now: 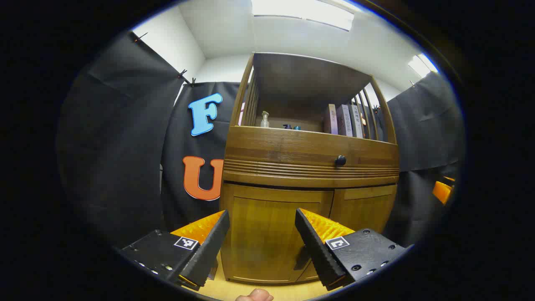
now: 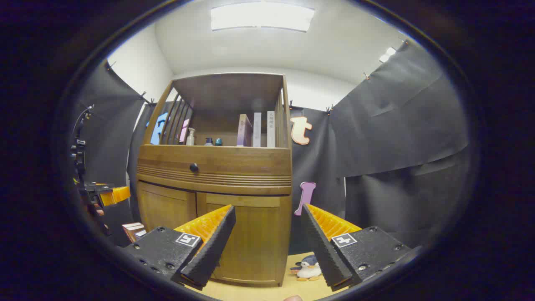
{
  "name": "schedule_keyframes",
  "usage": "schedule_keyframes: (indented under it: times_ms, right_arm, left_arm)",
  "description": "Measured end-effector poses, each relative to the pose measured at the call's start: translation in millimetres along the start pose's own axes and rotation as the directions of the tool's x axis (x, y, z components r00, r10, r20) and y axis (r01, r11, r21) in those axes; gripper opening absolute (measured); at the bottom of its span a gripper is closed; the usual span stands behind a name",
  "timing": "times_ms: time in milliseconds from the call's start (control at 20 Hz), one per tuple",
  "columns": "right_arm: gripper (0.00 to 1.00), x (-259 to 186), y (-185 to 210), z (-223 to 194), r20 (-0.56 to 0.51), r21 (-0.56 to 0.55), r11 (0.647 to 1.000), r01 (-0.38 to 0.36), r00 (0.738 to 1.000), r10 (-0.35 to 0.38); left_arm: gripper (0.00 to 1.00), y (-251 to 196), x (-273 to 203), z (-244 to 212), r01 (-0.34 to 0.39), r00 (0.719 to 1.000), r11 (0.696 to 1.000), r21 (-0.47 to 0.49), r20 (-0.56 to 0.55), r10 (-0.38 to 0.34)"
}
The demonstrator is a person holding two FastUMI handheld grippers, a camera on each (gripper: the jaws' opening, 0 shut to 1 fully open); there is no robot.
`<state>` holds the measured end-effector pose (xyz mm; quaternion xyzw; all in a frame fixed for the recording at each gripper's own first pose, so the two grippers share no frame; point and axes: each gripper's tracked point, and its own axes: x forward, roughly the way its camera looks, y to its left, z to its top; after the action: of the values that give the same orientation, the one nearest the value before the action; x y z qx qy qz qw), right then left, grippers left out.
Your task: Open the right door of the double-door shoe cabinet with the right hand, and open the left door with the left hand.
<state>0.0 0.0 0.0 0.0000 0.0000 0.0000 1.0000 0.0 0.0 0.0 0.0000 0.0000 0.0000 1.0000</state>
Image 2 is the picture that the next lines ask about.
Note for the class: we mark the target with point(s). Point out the brown cover book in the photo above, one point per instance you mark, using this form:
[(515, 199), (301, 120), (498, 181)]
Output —
[(130, 230)]

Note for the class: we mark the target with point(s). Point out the large ceiling light panel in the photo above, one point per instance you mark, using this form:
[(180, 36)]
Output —
[(261, 16)]

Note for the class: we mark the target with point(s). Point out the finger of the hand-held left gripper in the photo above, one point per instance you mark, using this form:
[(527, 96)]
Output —
[(117, 194)]

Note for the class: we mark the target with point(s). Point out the white book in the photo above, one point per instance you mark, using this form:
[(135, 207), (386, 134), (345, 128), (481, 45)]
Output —
[(256, 129), (271, 129)]

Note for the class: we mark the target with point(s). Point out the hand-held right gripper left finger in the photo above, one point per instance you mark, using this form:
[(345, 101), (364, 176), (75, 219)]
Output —
[(217, 242)]

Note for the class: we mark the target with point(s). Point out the wooden double-door shoe cabinet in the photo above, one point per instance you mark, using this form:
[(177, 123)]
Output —
[(234, 190)]

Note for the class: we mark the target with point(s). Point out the white pump bottle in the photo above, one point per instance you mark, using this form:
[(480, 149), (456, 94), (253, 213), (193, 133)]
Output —
[(190, 138)]

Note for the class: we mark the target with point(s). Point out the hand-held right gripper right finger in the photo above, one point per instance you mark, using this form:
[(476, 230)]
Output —
[(322, 246)]

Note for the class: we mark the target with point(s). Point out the black equipment stand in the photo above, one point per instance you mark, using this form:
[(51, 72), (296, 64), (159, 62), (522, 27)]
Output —
[(79, 154)]

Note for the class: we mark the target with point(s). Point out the black drawer knob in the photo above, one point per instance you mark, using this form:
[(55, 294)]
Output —
[(194, 167)]

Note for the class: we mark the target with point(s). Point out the black backdrop cloth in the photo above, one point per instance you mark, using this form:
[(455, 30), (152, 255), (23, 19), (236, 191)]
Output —
[(397, 125)]

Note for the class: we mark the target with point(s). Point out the small ceiling light panel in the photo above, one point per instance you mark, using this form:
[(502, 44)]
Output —
[(388, 54)]

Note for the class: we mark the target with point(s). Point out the penguin plush toy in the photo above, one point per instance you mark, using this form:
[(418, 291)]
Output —
[(308, 269)]

